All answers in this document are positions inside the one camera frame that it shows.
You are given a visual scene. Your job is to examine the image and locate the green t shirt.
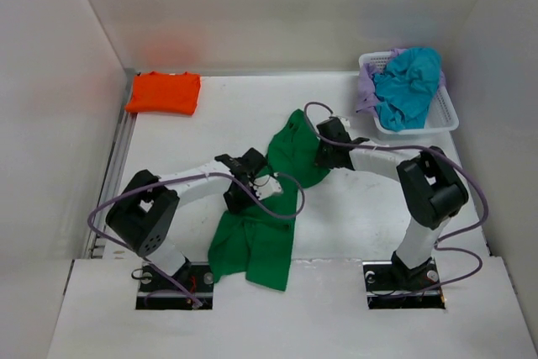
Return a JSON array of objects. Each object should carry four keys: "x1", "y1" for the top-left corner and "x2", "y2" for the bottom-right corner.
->
[{"x1": 207, "y1": 108, "x2": 333, "y2": 293}]

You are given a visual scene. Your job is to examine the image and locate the orange t shirt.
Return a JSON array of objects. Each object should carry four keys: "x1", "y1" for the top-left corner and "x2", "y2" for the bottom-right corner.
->
[{"x1": 124, "y1": 71, "x2": 201, "y2": 116}]

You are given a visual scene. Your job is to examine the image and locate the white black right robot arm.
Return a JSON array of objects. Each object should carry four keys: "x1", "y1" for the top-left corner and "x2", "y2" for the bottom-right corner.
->
[{"x1": 314, "y1": 117, "x2": 469, "y2": 293}]

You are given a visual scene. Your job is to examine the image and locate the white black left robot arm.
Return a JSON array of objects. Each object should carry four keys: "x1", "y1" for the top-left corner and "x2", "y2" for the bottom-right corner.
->
[{"x1": 106, "y1": 148, "x2": 268, "y2": 291}]

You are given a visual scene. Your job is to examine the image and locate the lilac t shirt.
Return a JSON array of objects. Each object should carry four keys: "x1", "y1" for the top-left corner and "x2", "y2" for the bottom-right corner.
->
[{"x1": 356, "y1": 48, "x2": 446, "y2": 117}]

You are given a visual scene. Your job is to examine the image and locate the teal t shirt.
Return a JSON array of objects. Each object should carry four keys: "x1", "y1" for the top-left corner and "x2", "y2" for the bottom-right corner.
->
[{"x1": 372, "y1": 47, "x2": 441, "y2": 132}]

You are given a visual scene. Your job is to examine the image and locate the white plastic basket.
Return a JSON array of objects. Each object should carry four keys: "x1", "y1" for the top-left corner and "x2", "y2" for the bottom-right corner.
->
[{"x1": 358, "y1": 50, "x2": 459, "y2": 140}]

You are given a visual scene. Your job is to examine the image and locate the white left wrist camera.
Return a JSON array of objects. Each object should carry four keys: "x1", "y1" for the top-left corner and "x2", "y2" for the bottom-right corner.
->
[{"x1": 251, "y1": 175, "x2": 283, "y2": 200}]

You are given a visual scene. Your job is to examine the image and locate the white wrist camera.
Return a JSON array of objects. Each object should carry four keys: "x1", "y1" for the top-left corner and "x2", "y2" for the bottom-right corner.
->
[
  {"x1": 251, "y1": 175, "x2": 283, "y2": 200},
  {"x1": 337, "y1": 116, "x2": 351, "y2": 128}
]

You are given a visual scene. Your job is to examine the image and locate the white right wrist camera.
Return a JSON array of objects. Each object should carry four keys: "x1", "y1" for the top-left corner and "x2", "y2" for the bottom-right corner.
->
[{"x1": 337, "y1": 116, "x2": 351, "y2": 128}]

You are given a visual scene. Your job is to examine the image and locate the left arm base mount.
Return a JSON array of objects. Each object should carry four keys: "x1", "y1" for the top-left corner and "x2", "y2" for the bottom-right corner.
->
[{"x1": 131, "y1": 262, "x2": 214, "y2": 311}]

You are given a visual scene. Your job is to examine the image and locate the aluminium frame rail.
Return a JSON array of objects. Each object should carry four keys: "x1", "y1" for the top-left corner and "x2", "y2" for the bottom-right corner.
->
[{"x1": 84, "y1": 68, "x2": 139, "y2": 259}]

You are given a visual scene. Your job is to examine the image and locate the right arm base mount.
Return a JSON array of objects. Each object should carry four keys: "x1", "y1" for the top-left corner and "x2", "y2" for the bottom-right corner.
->
[{"x1": 362, "y1": 258, "x2": 446, "y2": 309}]

